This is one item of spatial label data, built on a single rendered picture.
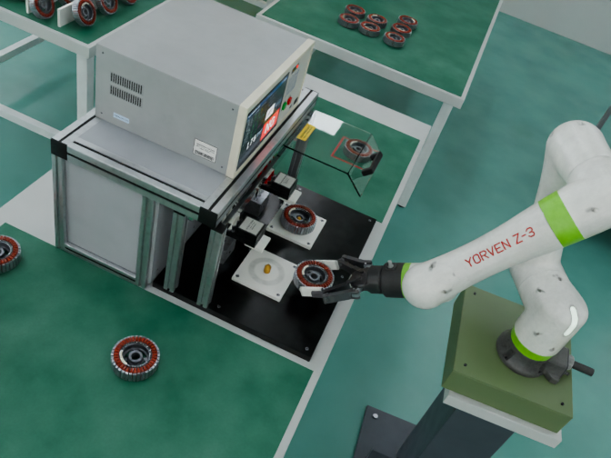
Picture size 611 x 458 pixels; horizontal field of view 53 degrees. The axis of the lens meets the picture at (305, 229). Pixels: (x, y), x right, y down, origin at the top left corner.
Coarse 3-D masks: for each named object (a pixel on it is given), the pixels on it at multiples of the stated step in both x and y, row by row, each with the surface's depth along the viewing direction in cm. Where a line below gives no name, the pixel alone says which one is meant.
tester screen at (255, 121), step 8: (280, 88) 155; (272, 96) 151; (280, 96) 158; (264, 104) 147; (272, 104) 154; (256, 112) 144; (264, 112) 150; (248, 120) 140; (256, 120) 147; (264, 120) 153; (248, 128) 143; (256, 128) 150; (248, 136) 146; (256, 136) 153; (264, 136) 160; (256, 144) 157; (240, 152) 145
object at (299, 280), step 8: (304, 264) 171; (312, 264) 172; (320, 264) 172; (296, 272) 168; (304, 272) 171; (312, 272) 171; (320, 272) 172; (328, 272) 171; (296, 280) 167; (304, 280) 167; (312, 280) 169; (328, 280) 169
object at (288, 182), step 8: (256, 176) 187; (280, 176) 186; (288, 176) 187; (264, 184) 185; (272, 184) 184; (280, 184) 183; (288, 184) 184; (296, 184) 189; (256, 192) 188; (272, 192) 185; (280, 192) 184; (288, 192) 183; (296, 192) 189; (288, 200) 185; (296, 200) 187
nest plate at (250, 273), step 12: (252, 252) 180; (264, 252) 181; (240, 264) 175; (252, 264) 176; (264, 264) 177; (276, 264) 178; (288, 264) 180; (240, 276) 172; (252, 276) 173; (264, 276) 174; (276, 276) 175; (288, 276) 176; (252, 288) 171; (264, 288) 171; (276, 288) 172; (276, 300) 170
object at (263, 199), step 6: (264, 192) 194; (252, 198) 190; (258, 198) 191; (264, 198) 192; (246, 204) 191; (252, 204) 191; (258, 204) 190; (264, 204) 194; (246, 210) 193; (252, 210) 192; (258, 210) 191
